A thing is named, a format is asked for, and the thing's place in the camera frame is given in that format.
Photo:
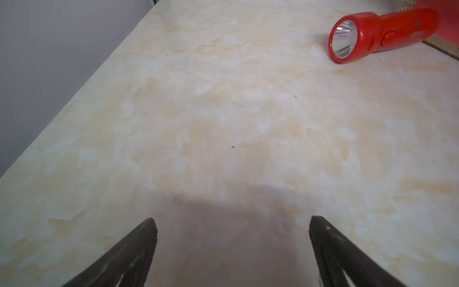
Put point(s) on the red flashlight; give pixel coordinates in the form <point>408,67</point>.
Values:
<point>356,36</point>

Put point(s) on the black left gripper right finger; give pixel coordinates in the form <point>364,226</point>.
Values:
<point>340,260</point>

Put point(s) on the red and brown tote bag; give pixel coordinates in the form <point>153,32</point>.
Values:
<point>446,38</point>

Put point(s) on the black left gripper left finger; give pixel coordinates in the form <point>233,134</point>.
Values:
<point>126,264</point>

